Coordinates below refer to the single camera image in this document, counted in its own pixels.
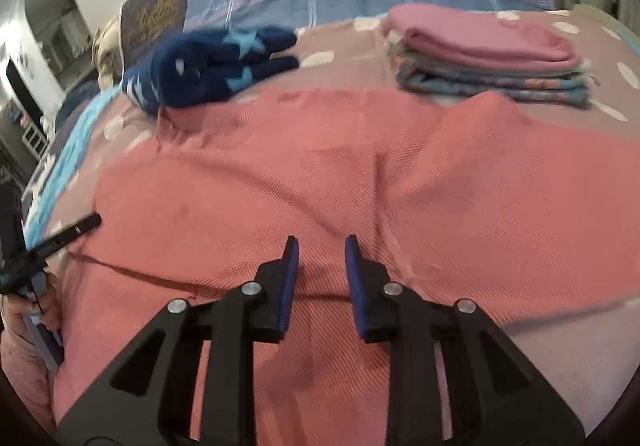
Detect beige crumpled cloth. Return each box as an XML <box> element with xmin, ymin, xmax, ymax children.
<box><xmin>91</xmin><ymin>17</ymin><xmax>122</xmax><ymax>91</ymax></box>

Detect salmon pink knit garment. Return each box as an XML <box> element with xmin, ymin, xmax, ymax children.
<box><xmin>52</xmin><ymin>88</ymin><xmax>640</xmax><ymax>446</ymax></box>

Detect pink folded garment on stack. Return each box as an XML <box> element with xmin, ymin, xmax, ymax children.
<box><xmin>382</xmin><ymin>3</ymin><xmax>582</xmax><ymax>74</ymax></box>

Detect dark tree-print pillow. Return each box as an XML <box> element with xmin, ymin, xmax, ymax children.
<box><xmin>120</xmin><ymin>0</ymin><xmax>186</xmax><ymax>70</ymax></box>

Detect teal patterned folded clothes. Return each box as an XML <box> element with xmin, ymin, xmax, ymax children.
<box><xmin>387</xmin><ymin>39</ymin><xmax>590</xmax><ymax>108</ymax></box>

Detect left hand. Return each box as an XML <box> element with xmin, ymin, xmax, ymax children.
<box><xmin>1</xmin><ymin>273</ymin><xmax>63</xmax><ymax>343</ymax></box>

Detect light blue blanket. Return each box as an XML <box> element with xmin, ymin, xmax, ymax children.
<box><xmin>25</xmin><ymin>84</ymin><xmax>122</xmax><ymax>249</ymax></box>

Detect navy star-pattern folded garment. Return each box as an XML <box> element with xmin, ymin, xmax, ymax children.
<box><xmin>122</xmin><ymin>26</ymin><xmax>299</xmax><ymax>115</ymax></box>

